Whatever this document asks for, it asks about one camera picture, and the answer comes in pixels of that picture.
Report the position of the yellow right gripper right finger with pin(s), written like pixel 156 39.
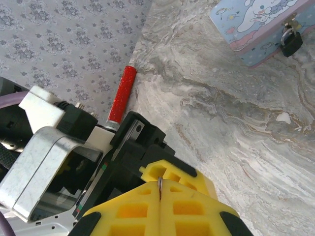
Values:
pixel 192 214

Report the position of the metal box hasp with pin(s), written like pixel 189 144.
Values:
pixel 290 22

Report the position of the small grey pouch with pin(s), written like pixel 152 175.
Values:
pixel 248 29

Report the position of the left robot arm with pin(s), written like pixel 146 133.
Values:
pixel 9 123

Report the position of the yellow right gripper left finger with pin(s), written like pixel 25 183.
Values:
pixel 128 211

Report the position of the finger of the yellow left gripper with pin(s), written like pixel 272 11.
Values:
pixel 160 169

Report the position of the red glitter cylinder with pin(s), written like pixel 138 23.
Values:
pixel 123 93

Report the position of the black padlock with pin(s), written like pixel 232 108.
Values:
pixel 292 44

